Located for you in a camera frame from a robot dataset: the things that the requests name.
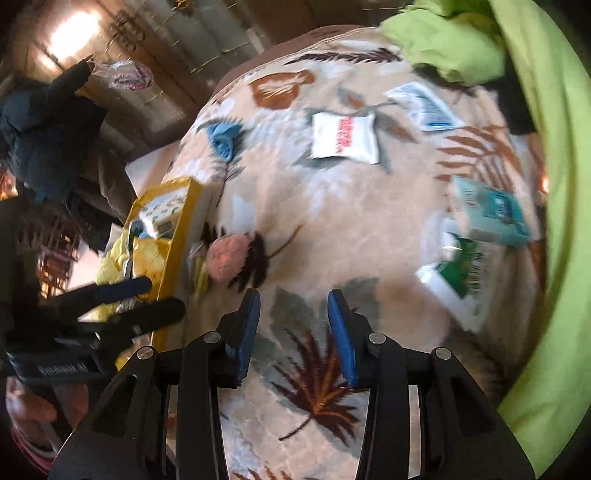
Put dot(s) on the leaf printed blanket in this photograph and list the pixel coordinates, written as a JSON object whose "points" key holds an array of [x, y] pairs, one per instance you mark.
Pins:
{"points": [[323, 221]]}

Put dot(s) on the blue cloth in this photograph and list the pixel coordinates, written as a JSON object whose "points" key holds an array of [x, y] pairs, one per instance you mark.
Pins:
{"points": [[224, 141]]}

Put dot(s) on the white packet red print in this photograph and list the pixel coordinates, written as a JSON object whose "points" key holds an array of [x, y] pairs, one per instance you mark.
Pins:
{"points": [[344, 138]]}

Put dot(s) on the lime green bedsheet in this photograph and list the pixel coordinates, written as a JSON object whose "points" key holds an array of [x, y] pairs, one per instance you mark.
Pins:
{"points": [[558, 230]]}

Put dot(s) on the small yellow green packet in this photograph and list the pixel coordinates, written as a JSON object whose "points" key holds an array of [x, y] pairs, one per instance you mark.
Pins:
{"points": [[201, 277]]}

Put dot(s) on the yellow box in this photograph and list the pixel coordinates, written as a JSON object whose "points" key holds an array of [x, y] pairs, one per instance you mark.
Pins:
{"points": [[184, 221]]}

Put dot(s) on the pink plush ball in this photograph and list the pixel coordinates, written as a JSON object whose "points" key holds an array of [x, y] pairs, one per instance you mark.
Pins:
{"points": [[227, 257]]}

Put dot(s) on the teal cartoon tissue pack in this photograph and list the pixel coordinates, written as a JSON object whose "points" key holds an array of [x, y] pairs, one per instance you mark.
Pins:
{"points": [[491, 212]]}

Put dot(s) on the white sachet blue print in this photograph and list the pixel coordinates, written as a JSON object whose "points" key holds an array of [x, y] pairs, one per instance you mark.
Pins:
{"points": [[425, 106]]}

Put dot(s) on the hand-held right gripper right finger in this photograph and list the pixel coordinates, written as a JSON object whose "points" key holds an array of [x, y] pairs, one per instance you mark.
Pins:
{"points": [[342, 341]]}

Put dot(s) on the person's left hand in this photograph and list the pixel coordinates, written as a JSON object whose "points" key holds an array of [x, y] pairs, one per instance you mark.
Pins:
{"points": [[32, 410]]}

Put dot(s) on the clear plastic bag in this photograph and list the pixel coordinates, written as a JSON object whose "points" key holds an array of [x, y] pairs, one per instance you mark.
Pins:
{"points": [[124, 74]]}

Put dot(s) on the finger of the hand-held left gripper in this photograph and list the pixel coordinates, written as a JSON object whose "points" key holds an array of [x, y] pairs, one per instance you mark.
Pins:
{"points": [[115, 290], [143, 318]]}

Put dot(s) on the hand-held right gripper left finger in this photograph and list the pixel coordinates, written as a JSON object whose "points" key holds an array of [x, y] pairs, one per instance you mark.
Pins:
{"points": [[244, 337]]}

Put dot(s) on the dark blue jacket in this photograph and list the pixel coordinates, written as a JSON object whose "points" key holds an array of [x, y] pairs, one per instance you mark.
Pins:
{"points": [[51, 134]]}

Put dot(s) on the white green medicine packet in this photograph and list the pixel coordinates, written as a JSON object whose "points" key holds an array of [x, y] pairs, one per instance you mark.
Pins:
{"points": [[455, 281]]}

